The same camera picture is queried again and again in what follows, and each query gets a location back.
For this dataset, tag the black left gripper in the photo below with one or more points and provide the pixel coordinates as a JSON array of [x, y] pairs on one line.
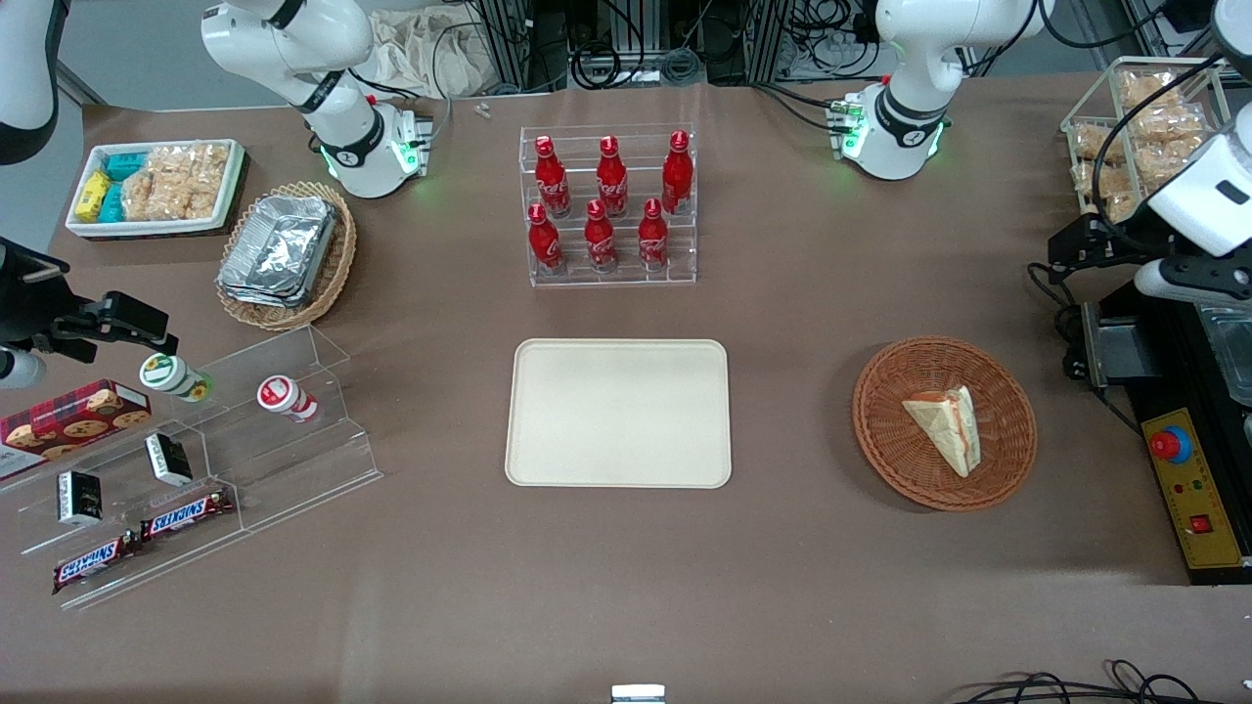
[[1103, 243]]

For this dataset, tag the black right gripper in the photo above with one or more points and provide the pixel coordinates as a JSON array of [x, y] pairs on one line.
[[22, 303]]

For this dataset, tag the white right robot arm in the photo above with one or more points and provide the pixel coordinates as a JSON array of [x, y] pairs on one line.
[[344, 127]]

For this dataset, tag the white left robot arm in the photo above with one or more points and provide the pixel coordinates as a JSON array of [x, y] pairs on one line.
[[905, 108]]

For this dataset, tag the aluminium foil tray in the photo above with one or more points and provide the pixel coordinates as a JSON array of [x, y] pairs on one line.
[[256, 299]]

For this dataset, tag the wrapped triangular sandwich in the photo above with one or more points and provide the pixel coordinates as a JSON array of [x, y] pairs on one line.
[[951, 425]]

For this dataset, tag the light oval wicker basket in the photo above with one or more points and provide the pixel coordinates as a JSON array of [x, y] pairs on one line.
[[335, 274]]

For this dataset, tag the brown round wicker basket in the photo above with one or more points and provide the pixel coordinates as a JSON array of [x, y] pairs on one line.
[[895, 460]]

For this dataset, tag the beige rectangular tray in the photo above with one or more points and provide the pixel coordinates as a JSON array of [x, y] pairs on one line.
[[616, 411]]

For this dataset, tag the clear wrapped pastry pack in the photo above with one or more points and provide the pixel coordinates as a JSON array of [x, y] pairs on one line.
[[1149, 90], [1093, 142], [1164, 142], [1115, 196]]

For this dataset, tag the green lid yogurt cup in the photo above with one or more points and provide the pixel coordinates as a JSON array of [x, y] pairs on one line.
[[161, 372]]

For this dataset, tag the red plaid cookie box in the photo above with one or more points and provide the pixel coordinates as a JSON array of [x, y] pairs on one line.
[[68, 420]]

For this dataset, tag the white rectangular snack bin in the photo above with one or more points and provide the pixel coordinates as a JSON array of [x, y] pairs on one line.
[[147, 226]]

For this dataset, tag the grey metal plate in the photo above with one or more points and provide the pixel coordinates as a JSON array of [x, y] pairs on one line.
[[1120, 347]]

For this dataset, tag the teal small carton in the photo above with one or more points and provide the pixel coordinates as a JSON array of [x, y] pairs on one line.
[[111, 203], [125, 164]]

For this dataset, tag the yellow small carton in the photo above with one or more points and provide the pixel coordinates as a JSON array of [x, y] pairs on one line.
[[93, 196]]

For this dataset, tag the clear rice cracker packet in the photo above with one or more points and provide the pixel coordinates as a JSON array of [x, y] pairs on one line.
[[196, 164], [161, 200]]

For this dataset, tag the small black white box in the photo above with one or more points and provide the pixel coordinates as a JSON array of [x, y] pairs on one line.
[[78, 497], [166, 458]]

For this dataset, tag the black yellow control box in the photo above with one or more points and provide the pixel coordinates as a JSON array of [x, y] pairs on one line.
[[1174, 391]]

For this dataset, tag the red lid yogurt cup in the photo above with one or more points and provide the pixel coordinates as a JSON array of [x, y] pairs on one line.
[[277, 393]]

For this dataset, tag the clear plastic container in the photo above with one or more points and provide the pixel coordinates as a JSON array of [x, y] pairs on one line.
[[1232, 357]]

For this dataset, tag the silver foil packet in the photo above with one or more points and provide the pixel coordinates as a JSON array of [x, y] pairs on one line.
[[279, 244]]

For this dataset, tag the brown Snickers bar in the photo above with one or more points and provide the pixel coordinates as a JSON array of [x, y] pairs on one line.
[[186, 513], [93, 564]]

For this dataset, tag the red emergency stop button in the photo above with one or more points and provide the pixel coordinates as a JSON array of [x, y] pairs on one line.
[[1171, 445]]

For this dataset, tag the clear acrylic stepped shelf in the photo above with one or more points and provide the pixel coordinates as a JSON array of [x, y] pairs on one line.
[[293, 460]]

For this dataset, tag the clear acrylic bottle rack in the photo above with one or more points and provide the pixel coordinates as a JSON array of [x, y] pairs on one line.
[[685, 272]]

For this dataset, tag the red cola bottle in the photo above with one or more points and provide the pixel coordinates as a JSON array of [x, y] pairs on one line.
[[600, 242], [652, 240], [677, 176], [544, 244], [551, 181], [611, 181]]

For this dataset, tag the beige crumpled cloth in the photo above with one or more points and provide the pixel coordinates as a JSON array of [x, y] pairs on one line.
[[430, 59]]

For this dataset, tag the small white grey block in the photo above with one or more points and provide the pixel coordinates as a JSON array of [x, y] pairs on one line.
[[638, 694]]

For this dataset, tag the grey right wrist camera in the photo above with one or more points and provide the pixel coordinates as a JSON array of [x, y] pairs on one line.
[[18, 370]]

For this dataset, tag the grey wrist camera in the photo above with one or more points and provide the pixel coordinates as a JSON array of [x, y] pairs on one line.
[[18, 370], [1188, 281]]

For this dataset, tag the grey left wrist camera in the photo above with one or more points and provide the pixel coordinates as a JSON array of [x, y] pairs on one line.
[[1188, 281]]

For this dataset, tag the aluminium frame rack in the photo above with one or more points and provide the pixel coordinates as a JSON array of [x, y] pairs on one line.
[[763, 29]]

